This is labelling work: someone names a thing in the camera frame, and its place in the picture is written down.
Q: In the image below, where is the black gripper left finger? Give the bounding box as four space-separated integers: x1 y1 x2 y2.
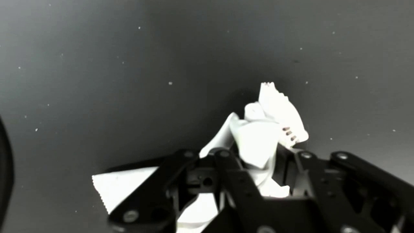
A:
108 149 277 233

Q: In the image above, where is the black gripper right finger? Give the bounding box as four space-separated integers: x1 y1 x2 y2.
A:
276 148 414 233

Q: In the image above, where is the white cloth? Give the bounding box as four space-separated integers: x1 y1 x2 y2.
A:
92 82 310 233

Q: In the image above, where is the thick black cable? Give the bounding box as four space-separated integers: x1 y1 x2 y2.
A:
0 116 16 226

